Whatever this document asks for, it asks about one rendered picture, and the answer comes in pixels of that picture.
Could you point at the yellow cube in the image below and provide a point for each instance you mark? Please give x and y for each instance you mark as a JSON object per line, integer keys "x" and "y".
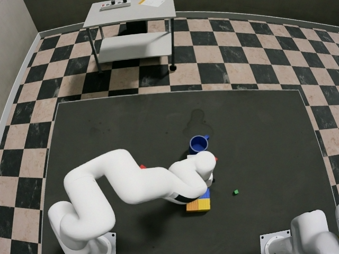
{"x": 204, "y": 204}

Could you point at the blue mug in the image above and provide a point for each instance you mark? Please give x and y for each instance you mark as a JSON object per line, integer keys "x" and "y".
{"x": 197, "y": 144}

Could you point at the orange cube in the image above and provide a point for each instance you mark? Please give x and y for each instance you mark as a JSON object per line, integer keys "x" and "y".
{"x": 192, "y": 207}

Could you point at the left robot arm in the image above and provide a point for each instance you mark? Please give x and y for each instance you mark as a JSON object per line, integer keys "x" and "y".
{"x": 90, "y": 215}

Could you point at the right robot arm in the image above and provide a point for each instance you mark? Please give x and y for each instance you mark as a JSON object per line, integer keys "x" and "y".
{"x": 310, "y": 235}

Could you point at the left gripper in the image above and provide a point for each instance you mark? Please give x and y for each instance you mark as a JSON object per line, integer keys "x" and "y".
{"x": 210, "y": 181}

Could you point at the blue cube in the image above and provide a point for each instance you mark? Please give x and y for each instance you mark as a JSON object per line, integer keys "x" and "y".
{"x": 206, "y": 195}

